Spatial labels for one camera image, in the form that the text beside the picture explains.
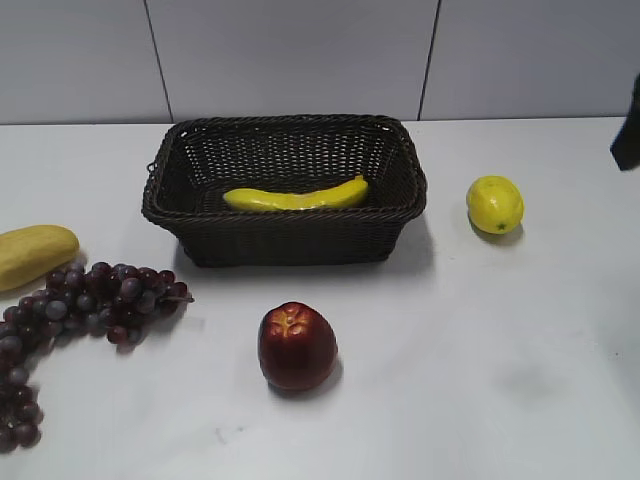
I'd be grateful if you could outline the yellow banana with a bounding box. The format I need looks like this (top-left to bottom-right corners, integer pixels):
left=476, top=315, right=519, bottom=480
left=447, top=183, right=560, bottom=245
left=223, top=175, right=369, bottom=212

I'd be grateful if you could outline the purple grape bunch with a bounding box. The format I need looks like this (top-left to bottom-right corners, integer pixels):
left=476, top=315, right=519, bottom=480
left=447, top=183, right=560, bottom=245
left=1, top=262, right=194, bottom=453

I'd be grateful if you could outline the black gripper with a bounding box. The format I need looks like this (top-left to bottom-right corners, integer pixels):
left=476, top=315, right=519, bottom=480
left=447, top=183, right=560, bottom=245
left=610, top=75, right=640, bottom=171

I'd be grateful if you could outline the red apple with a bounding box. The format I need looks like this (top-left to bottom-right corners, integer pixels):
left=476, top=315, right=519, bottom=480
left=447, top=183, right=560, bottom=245
left=257, top=302, right=338, bottom=392

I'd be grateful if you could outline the yellow lemon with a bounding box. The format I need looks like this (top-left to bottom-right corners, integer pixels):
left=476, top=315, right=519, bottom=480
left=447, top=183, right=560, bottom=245
left=466, top=175, right=524, bottom=235

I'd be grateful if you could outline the yellow mango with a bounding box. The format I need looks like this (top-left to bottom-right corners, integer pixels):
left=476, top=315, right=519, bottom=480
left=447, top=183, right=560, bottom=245
left=1, top=225, right=80, bottom=292

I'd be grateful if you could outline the black woven basket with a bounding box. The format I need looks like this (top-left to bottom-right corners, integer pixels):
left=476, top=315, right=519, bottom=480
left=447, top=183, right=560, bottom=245
left=142, top=114, right=427, bottom=267

